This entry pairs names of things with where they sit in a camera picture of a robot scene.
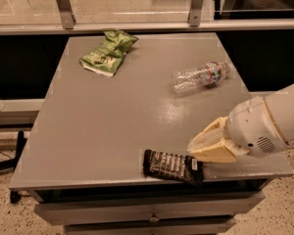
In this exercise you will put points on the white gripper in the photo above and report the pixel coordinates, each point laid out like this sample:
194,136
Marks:
250,127

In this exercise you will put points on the black rxbar chocolate wrapper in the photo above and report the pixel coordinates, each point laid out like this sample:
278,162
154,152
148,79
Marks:
175,167

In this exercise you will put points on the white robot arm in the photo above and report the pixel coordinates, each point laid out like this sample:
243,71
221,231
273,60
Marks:
281,104

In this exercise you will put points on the green jalapeno chip bag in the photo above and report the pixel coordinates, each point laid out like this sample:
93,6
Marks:
107,58

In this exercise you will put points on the grey upper drawer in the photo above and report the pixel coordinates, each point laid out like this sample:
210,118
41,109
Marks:
144,209

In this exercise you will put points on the grey drawer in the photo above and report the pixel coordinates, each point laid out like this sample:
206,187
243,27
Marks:
175,226
144,209

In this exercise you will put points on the clear plastic water bottle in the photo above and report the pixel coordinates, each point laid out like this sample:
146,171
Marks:
190,80

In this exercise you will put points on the grey lower drawer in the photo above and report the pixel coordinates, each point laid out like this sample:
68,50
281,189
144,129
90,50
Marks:
175,226

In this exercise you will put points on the black stand base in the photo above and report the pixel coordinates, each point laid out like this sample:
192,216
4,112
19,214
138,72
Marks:
15,196

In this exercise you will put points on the right metal railing post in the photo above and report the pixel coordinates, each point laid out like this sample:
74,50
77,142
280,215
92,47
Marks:
195,12

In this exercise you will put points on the metal railing post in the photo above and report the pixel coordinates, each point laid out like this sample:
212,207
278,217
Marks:
195,12
66,14

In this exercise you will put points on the left metal railing post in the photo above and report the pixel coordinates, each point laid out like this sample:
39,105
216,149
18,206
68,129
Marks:
66,14

